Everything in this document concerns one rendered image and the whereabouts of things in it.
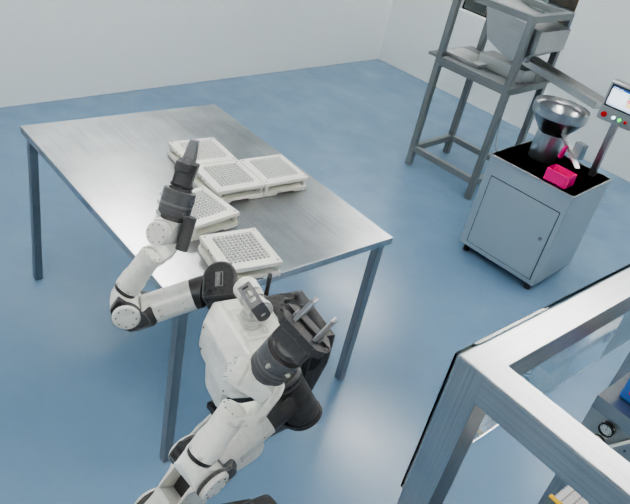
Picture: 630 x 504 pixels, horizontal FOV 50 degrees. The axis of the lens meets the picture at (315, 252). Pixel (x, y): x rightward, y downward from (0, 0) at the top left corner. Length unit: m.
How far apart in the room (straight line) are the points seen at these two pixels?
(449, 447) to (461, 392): 0.12
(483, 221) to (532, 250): 0.40
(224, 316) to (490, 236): 3.22
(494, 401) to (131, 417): 2.34
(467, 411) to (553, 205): 3.43
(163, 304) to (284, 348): 0.66
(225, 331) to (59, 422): 1.60
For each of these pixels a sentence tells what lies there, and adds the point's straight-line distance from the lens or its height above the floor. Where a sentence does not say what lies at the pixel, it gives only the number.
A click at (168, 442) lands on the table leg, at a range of 2.99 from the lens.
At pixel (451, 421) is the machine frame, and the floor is 1.63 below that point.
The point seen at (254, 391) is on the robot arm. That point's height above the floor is 1.41.
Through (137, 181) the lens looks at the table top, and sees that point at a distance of 3.12.
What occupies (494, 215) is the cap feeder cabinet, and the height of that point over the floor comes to 0.38.
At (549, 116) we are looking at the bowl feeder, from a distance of 4.58.
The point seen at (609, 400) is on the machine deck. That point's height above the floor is 1.38.
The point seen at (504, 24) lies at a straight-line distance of 5.44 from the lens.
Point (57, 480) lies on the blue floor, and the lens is 3.05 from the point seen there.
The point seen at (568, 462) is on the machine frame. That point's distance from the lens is 1.08.
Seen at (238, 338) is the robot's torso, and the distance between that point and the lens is 1.72.
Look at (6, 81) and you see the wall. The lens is 5.90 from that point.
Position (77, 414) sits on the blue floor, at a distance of 3.26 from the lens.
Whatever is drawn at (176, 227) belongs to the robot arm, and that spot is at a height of 1.44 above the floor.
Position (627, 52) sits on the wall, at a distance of 7.13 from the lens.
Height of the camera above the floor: 2.43
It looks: 33 degrees down
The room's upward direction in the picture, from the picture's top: 13 degrees clockwise
